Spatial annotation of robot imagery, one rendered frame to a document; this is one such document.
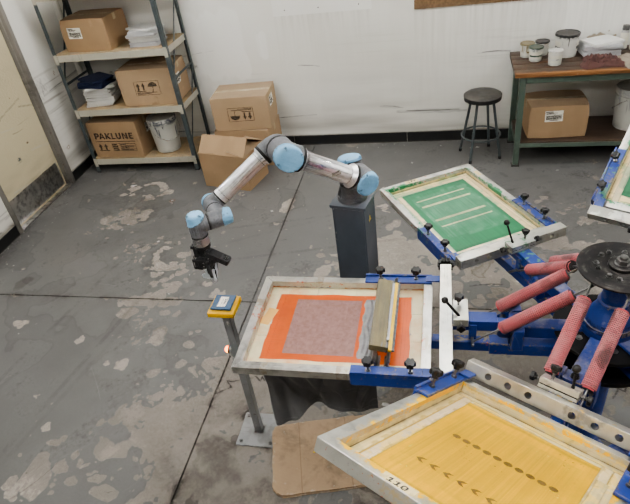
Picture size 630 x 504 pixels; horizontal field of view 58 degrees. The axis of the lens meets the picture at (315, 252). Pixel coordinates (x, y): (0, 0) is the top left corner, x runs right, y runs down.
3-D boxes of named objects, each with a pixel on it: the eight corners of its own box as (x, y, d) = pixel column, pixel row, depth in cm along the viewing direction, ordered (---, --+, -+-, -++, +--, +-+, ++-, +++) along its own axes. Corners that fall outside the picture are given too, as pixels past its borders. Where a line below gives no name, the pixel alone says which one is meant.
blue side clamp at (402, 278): (365, 291, 262) (364, 280, 258) (367, 284, 266) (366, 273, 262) (431, 293, 255) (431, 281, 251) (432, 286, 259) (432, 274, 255)
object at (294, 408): (278, 426, 257) (262, 362, 232) (280, 420, 259) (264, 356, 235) (379, 435, 247) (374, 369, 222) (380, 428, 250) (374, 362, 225)
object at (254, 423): (235, 445, 314) (193, 318, 258) (246, 412, 331) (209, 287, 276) (273, 448, 309) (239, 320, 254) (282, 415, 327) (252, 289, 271)
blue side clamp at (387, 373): (350, 384, 218) (348, 372, 214) (352, 375, 222) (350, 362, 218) (429, 389, 212) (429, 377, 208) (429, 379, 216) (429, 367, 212)
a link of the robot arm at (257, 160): (271, 121, 249) (193, 198, 253) (280, 129, 240) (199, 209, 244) (287, 138, 256) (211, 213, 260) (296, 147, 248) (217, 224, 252)
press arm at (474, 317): (452, 329, 228) (452, 320, 226) (452, 319, 233) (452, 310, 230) (496, 331, 225) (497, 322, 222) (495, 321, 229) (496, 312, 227)
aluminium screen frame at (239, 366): (232, 373, 229) (230, 367, 227) (267, 282, 275) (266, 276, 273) (430, 385, 212) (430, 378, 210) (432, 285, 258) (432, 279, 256)
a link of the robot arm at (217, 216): (225, 199, 247) (200, 206, 244) (232, 210, 238) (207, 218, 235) (228, 214, 251) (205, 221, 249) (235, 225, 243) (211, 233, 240)
